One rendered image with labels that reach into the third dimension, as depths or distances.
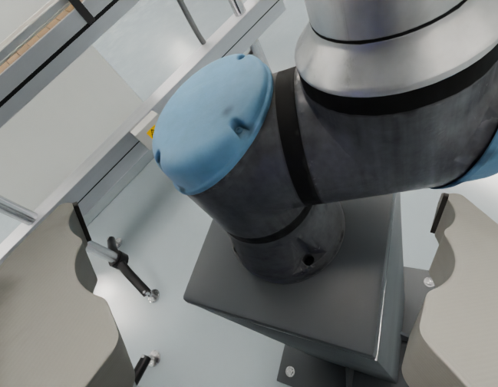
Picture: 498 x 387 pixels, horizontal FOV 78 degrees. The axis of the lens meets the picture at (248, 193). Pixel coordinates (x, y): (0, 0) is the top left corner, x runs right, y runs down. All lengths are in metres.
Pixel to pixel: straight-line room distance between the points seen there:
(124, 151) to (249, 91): 1.10
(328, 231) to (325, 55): 0.21
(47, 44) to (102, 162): 0.42
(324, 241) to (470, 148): 0.18
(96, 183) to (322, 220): 1.08
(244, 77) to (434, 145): 0.13
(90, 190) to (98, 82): 0.69
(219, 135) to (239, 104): 0.03
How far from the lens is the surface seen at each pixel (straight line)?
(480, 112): 0.22
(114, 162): 1.31
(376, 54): 0.18
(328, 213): 0.36
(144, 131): 1.25
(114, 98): 1.88
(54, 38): 1.14
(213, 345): 1.33
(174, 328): 1.44
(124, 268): 1.55
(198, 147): 0.22
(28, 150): 1.86
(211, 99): 0.25
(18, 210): 1.33
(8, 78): 1.14
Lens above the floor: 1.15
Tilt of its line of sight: 50 degrees down
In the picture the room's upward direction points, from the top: 38 degrees counter-clockwise
